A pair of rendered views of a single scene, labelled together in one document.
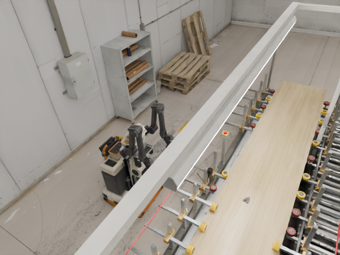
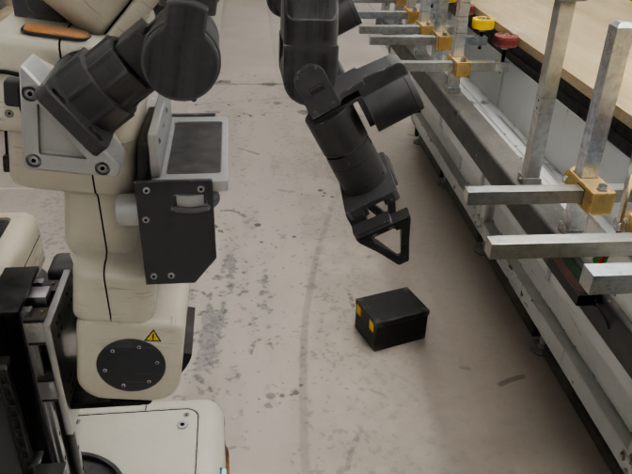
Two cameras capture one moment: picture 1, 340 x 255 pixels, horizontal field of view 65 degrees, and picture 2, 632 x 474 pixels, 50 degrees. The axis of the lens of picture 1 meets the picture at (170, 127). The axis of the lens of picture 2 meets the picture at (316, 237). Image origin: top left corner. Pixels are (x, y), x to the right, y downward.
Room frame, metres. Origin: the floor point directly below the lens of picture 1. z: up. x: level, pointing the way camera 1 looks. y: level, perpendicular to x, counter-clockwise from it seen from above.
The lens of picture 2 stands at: (1.50, 0.78, 1.42)
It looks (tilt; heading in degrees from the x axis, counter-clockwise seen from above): 30 degrees down; 320
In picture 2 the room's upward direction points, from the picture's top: 2 degrees clockwise
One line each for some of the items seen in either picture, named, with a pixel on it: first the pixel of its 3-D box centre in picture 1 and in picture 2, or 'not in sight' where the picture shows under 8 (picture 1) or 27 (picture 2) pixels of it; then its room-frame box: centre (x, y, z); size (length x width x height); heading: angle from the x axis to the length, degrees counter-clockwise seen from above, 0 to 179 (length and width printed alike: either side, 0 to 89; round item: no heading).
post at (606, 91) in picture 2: (214, 165); (593, 141); (2.14, -0.49, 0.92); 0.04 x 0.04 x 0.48; 56
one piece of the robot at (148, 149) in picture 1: (142, 154); (175, 175); (2.34, 0.35, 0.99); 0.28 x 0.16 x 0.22; 147
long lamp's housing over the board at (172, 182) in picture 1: (252, 68); not in sight; (1.76, -0.63, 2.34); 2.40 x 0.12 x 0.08; 146
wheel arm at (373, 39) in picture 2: (244, 115); (428, 40); (3.17, -1.13, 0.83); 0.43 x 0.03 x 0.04; 56
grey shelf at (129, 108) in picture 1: (132, 77); not in sight; (4.74, 0.66, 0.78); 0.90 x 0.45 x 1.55; 146
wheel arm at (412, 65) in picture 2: (238, 126); (444, 66); (2.96, -0.99, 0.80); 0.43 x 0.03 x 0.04; 56
